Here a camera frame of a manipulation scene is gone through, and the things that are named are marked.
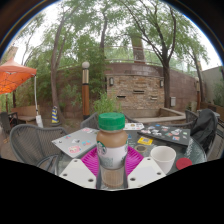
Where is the thin-trunked tree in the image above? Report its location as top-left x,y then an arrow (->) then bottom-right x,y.
186,36 -> 211,111

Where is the blue and yellow cone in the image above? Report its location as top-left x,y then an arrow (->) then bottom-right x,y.
50,105 -> 61,126

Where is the black jacket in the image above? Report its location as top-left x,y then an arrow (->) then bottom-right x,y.
190,108 -> 219,154

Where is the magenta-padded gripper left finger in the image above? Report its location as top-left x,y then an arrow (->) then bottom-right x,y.
59,146 -> 102,190

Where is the green plant in blue pot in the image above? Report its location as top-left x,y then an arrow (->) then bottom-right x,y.
93,93 -> 123,116

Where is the orange canopy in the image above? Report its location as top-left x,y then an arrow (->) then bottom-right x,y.
0,57 -> 38,95

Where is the small brown ring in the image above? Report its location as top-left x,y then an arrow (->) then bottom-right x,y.
134,144 -> 148,154

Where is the green-capped coffee drink bottle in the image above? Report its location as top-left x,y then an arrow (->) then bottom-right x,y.
95,112 -> 129,190

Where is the dark-trunked tree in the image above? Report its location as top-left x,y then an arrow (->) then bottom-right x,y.
129,0 -> 178,109

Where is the white mug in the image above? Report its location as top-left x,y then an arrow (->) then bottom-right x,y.
149,145 -> 177,175

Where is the wooden lamp post white globe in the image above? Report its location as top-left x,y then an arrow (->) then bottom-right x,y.
81,60 -> 91,120

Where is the leaning grey-trunked tree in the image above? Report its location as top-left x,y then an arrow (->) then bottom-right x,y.
49,13 -> 73,123

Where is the wooden bench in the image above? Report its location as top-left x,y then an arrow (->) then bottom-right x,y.
11,105 -> 38,124

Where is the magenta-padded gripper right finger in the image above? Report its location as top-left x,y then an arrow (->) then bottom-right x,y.
123,145 -> 167,190

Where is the flat round red coaster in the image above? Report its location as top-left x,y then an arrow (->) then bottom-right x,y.
175,157 -> 193,171

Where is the yellow card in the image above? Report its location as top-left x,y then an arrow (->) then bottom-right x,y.
137,135 -> 154,146

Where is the silver laptop with stickers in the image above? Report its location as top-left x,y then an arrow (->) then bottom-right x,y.
51,127 -> 99,159

